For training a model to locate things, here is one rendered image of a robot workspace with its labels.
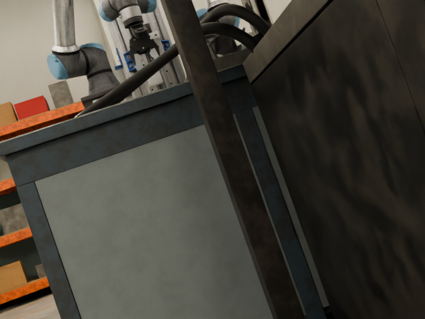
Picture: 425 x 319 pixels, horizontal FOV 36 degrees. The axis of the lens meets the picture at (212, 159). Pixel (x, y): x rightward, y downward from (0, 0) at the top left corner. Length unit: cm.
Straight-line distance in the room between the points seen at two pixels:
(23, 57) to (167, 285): 630
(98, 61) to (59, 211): 122
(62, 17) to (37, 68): 510
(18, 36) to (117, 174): 627
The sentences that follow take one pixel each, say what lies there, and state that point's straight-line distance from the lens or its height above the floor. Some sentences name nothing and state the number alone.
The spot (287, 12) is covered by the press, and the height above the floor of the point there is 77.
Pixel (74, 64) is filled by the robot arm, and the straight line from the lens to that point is 286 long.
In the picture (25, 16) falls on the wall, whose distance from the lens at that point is 807.
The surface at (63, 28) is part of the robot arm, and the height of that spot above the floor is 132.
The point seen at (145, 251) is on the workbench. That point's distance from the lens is 181.
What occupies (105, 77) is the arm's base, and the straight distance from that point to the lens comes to 289.
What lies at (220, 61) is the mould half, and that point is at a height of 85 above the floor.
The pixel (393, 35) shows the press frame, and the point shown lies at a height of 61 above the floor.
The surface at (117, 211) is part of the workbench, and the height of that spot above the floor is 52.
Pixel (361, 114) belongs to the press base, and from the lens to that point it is 114.
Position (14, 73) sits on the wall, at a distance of 790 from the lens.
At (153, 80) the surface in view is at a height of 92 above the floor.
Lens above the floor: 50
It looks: 2 degrees up
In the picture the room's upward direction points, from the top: 20 degrees counter-clockwise
